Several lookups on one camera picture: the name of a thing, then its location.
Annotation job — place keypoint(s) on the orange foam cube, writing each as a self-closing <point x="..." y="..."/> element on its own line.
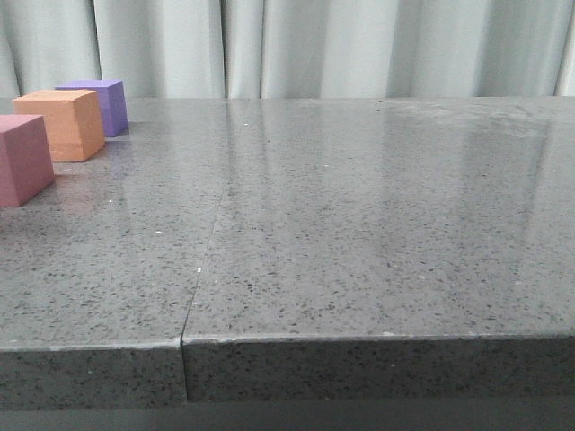
<point x="72" y="119"/>

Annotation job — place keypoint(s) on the pink foam cube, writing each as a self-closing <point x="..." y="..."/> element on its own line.
<point x="26" y="166"/>

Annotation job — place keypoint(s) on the purple foam cube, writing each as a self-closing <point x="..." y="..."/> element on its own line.
<point x="112" y="102"/>

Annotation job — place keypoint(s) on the grey pleated curtain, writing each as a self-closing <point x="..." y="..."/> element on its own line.
<point x="292" y="49"/>

